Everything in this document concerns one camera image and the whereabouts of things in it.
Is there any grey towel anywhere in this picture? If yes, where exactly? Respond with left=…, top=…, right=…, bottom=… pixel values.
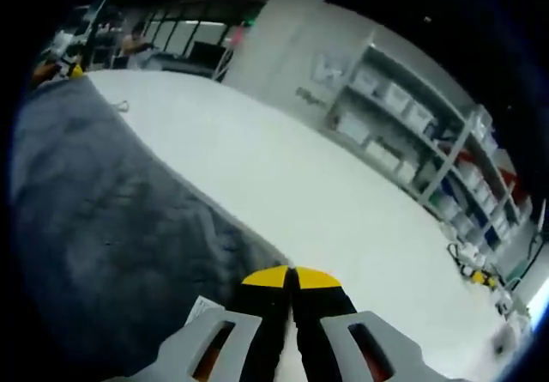
left=9, top=75, right=297, bottom=379

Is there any person's left hand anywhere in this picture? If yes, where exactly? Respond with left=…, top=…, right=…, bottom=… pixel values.
left=32, top=60, right=61, bottom=86

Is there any black light stand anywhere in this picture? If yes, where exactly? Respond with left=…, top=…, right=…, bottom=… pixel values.
left=85, top=0, right=120, bottom=59

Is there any grey workstation desk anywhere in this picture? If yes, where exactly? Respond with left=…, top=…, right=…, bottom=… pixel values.
left=128, top=53, right=224, bottom=81

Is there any black desktop monitor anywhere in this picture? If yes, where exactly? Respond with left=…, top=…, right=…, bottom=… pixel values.
left=190, top=41, right=225, bottom=64

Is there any white and yellow tabletop device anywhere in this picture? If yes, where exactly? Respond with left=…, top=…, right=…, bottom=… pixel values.
left=448, top=242, right=505, bottom=291

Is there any metal storage shelf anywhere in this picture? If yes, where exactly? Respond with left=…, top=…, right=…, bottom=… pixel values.
left=325, top=29, right=535, bottom=257

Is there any row of white storage bins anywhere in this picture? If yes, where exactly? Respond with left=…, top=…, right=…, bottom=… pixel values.
left=338, top=62, right=528, bottom=246

